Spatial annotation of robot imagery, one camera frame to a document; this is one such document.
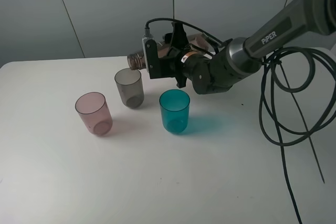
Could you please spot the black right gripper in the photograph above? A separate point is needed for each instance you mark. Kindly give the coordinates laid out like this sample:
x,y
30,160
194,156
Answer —
x,y
172,60

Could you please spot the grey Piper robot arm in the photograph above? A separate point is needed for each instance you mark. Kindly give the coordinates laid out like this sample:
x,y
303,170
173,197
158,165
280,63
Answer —
x,y
240,57

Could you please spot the teal translucent plastic cup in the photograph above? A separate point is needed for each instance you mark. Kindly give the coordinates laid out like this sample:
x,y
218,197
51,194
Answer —
x,y
174,105

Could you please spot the grey translucent plastic cup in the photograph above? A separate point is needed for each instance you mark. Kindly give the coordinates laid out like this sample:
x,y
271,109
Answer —
x,y
130,87

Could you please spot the pink translucent plastic cup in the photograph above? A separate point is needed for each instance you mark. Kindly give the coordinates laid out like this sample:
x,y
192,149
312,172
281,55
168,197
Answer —
x,y
94,112

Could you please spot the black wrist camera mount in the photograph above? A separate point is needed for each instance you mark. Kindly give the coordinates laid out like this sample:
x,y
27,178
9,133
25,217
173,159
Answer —
x,y
151,56

